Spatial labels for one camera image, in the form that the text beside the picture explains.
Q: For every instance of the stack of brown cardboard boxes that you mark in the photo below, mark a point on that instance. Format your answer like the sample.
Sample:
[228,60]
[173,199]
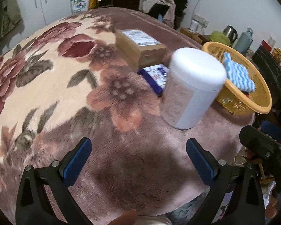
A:
[189,35]

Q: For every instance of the white wall power strip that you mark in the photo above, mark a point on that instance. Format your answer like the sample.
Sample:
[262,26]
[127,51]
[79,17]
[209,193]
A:
[201,20]

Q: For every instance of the green hanging jacket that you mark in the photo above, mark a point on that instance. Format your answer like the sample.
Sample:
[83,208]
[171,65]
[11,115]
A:
[4,21]

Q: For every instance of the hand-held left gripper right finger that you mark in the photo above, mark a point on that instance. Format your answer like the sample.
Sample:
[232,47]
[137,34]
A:
[201,163]

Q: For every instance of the grey green thermos flask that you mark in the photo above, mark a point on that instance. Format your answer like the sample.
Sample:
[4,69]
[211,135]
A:
[243,42]

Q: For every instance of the floral floor rug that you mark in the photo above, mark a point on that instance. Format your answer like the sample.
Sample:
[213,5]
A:
[192,211]

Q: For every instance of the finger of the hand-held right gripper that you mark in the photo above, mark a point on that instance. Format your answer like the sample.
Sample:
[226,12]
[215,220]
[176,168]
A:
[274,131]
[255,138]

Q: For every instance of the blue white small box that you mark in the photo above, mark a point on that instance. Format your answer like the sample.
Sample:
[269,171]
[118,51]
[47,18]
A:
[154,75]

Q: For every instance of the floral fleece blanket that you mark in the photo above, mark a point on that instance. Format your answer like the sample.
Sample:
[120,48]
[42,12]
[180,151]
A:
[60,93]

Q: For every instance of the white paper roll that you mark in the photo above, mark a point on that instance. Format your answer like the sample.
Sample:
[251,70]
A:
[194,25]

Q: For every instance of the pile of clothes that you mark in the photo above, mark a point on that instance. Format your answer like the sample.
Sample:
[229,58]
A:
[164,0]

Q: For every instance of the blue white striped cloth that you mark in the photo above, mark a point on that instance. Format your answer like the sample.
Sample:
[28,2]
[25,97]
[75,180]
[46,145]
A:
[238,75]

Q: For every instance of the steel electric kettle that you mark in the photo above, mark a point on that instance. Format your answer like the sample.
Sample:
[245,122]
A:
[230,34]

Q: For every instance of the gold ornament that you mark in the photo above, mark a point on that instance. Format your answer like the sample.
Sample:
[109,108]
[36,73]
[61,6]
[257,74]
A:
[276,54]

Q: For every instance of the green mesh food cover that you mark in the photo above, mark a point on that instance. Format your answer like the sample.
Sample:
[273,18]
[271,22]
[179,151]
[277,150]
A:
[219,37]

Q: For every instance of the printed white bag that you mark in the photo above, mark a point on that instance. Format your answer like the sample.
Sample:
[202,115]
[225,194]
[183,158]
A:
[80,4]

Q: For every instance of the red box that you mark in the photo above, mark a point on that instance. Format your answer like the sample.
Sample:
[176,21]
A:
[266,45]

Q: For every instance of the white wardrobe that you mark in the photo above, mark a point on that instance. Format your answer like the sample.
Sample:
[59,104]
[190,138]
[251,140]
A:
[37,4]

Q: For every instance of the dark wooden side table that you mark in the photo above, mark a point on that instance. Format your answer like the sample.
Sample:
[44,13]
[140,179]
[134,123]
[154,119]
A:
[205,38]

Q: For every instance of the orange plastic basket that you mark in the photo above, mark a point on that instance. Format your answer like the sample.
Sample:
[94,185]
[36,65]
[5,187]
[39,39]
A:
[238,103]

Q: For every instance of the white plastic jar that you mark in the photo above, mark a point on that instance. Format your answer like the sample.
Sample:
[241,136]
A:
[192,79]

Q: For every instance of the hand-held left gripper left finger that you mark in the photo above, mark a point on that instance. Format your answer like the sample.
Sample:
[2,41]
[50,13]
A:
[78,159]

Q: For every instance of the brown cardboard box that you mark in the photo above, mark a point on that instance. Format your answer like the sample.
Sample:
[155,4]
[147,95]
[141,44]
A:
[140,54]

